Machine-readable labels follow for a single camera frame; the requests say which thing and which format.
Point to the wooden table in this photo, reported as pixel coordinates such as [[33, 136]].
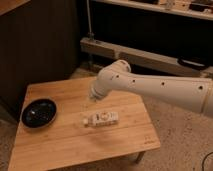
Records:
[[67, 141]]

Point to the wooden shelf with items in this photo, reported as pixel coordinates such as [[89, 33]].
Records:
[[167, 8]]

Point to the black ceramic bowl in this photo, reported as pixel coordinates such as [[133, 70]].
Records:
[[39, 113]]

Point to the metal beam rail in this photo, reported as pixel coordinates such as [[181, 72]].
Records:
[[141, 58]]

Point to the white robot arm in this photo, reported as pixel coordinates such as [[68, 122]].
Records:
[[195, 94]]

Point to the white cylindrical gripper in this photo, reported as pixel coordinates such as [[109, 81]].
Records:
[[95, 94]]

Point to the black handle on rail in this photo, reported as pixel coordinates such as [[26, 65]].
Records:
[[192, 65]]

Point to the white plastic bottle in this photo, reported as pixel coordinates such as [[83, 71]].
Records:
[[101, 119]]

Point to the vertical metal pole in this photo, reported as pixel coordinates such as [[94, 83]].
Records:
[[90, 32]]

